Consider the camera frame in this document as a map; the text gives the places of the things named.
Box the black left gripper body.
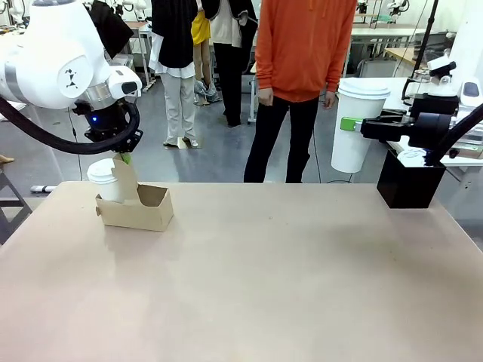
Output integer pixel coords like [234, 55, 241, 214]
[71, 100, 144, 154]

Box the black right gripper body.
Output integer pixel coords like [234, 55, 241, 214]
[392, 111, 453, 149]

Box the tall white lidded cup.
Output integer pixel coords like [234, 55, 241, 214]
[331, 80, 392, 174]

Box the small white lidded cup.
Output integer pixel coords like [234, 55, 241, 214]
[86, 158, 122, 205]

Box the brown cardboard cup carrier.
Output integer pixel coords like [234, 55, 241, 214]
[94, 156, 175, 233]

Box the black square box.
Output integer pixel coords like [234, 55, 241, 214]
[376, 148, 448, 210]

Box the black tripod pole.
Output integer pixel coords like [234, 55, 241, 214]
[414, 0, 441, 78]

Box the black hanging cloth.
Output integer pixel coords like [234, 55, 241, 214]
[88, 0, 135, 60]

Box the person in orange hoodie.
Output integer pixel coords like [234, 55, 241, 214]
[243, 0, 358, 185]

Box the person in yellow top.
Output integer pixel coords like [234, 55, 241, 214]
[191, 10, 220, 107]

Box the person in black cream clothes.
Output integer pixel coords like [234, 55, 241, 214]
[201, 0, 260, 128]

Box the black right cable sleeve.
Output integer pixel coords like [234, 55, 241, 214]
[433, 103, 483, 165]

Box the black cable sleeve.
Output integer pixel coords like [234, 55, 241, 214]
[0, 96, 142, 156]
[433, 103, 483, 165]

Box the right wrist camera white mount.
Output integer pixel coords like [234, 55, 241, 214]
[409, 56, 460, 118]

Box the black left cable sleeve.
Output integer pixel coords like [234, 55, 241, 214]
[0, 96, 142, 156]

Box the white table with grey frame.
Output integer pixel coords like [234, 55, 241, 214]
[349, 24, 417, 78]

